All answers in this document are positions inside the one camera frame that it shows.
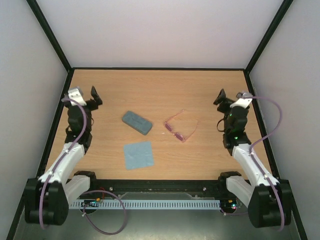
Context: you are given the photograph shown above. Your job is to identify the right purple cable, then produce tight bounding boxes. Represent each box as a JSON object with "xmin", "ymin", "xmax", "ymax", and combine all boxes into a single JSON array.
[{"xmin": 219, "ymin": 95, "xmax": 286, "ymax": 232}]

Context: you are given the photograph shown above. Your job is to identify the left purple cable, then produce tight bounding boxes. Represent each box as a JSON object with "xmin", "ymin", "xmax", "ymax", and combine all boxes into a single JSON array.
[{"xmin": 39, "ymin": 98, "xmax": 128, "ymax": 236}]

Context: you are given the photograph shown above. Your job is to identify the left controller board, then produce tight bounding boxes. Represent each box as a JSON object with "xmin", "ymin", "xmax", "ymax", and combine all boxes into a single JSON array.
[{"xmin": 79, "ymin": 198, "xmax": 104, "ymax": 208}]

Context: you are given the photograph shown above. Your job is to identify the light blue cleaning cloth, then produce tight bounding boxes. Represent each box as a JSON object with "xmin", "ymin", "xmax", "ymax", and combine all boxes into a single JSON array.
[{"xmin": 123, "ymin": 141, "xmax": 155, "ymax": 170}]

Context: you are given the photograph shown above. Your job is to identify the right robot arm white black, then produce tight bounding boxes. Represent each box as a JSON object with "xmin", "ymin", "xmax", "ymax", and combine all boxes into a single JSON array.
[{"xmin": 213, "ymin": 89, "xmax": 293, "ymax": 230}]

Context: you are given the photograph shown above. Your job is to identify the black aluminium frame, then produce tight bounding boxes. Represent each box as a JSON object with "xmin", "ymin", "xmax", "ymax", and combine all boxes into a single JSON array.
[{"xmin": 7, "ymin": 0, "xmax": 307, "ymax": 240}]

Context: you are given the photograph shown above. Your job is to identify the right controller board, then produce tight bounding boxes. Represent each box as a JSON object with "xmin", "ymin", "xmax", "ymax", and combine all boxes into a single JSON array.
[{"xmin": 220, "ymin": 198, "xmax": 243, "ymax": 211}]

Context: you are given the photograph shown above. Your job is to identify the controller board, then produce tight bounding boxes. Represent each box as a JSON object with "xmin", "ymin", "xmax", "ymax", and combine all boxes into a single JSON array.
[
  {"xmin": 79, "ymin": 198, "xmax": 104, "ymax": 208},
  {"xmin": 220, "ymin": 198, "xmax": 243, "ymax": 211}
]

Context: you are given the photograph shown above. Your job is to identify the purple cable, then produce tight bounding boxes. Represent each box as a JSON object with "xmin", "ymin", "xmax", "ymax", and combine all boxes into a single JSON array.
[
  {"xmin": 39, "ymin": 98, "xmax": 128, "ymax": 236},
  {"xmin": 219, "ymin": 95, "xmax": 286, "ymax": 232}
]

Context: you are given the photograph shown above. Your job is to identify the grey glasses case green lining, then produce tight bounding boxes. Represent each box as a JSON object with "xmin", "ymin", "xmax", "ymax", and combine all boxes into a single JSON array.
[{"xmin": 122, "ymin": 110, "xmax": 153, "ymax": 136}]

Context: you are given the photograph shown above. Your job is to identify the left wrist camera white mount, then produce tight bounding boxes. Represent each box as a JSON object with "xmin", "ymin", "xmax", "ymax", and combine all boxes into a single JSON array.
[{"xmin": 67, "ymin": 86, "xmax": 87, "ymax": 106}]

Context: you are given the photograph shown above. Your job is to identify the light blue slotted cable duct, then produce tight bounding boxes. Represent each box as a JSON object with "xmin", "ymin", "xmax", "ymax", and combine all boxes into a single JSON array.
[{"xmin": 69, "ymin": 199, "xmax": 221, "ymax": 210}]

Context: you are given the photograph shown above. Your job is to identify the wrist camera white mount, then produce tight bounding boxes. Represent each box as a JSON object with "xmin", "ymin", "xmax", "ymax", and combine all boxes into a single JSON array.
[
  {"xmin": 230, "ymin": 91, "xmax": 253, "ymax": 109},
  {"xmin": 67, "ymin": 86, "xmax": 87, "ymax": 106}
]

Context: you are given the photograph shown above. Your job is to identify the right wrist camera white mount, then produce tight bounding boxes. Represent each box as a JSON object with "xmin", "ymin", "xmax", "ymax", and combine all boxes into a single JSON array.
[{"xmin": 230, "ymin": 91, "xmax": 253, "ymax": 109}]

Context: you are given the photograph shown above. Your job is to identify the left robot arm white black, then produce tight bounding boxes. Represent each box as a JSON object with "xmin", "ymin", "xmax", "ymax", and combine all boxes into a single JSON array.
[{"xmin": 23, "ymin": 86, "xmax": 103, "ymax": 227}]

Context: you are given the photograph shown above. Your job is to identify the pink sunglasses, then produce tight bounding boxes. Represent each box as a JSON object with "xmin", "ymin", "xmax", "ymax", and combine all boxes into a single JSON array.
[{"xmin": 163, "ymin": 109, "xmax": 199, "ymax": 143}]

